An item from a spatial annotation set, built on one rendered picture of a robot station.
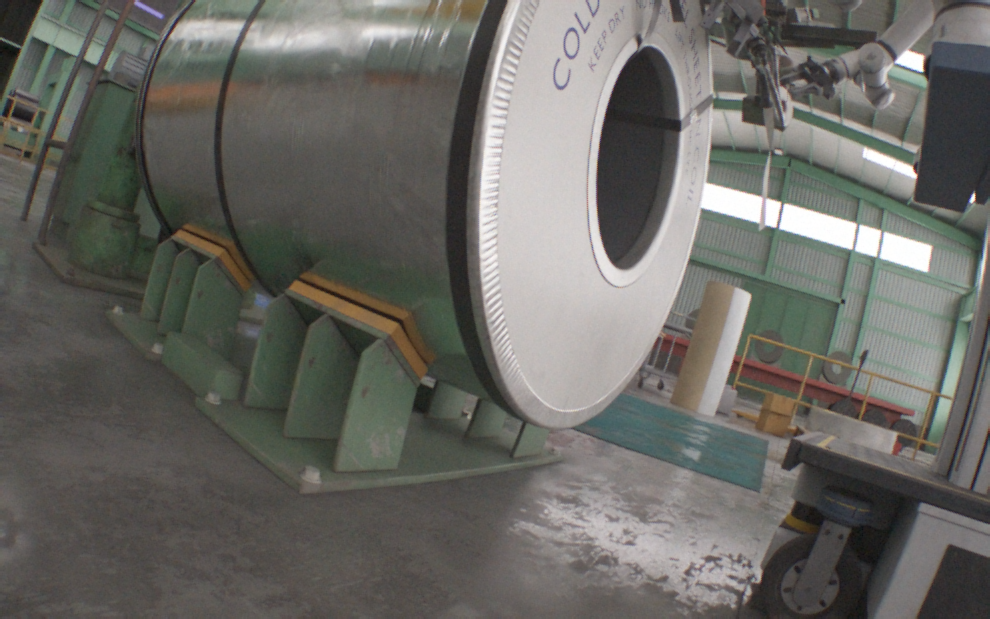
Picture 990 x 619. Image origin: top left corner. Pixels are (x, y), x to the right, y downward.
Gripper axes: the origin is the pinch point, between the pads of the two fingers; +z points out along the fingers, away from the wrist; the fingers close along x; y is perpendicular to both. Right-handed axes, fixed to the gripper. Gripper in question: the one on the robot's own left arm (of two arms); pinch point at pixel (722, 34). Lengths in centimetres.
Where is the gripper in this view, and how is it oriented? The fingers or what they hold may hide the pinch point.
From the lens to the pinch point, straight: 136.3
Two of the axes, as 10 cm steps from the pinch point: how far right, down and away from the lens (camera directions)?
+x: -7.2, -1.3, -6.8
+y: -5.1, -5.7, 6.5
